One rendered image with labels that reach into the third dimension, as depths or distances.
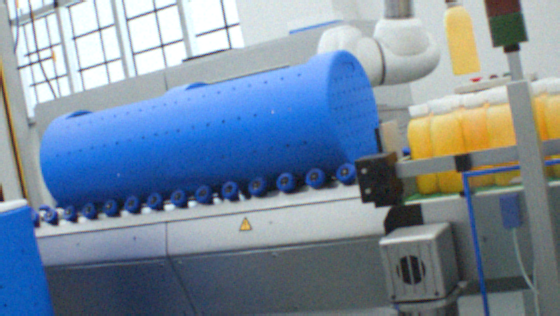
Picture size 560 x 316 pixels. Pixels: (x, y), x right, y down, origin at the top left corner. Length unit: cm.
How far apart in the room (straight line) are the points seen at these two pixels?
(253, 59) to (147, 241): 185
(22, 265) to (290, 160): 66
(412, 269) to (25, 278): 89
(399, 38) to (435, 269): 117
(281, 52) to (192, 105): 178
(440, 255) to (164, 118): 80
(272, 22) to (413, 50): 240
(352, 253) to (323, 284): 12
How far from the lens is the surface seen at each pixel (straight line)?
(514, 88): 133
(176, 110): 191
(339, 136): 171
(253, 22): 488
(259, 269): 187
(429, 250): 143
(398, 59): 248
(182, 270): 198
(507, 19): 131
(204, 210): 191
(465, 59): 184
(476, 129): 159
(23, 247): 187
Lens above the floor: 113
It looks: 3 degrees down
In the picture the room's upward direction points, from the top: 11 degrees counter-clockwise
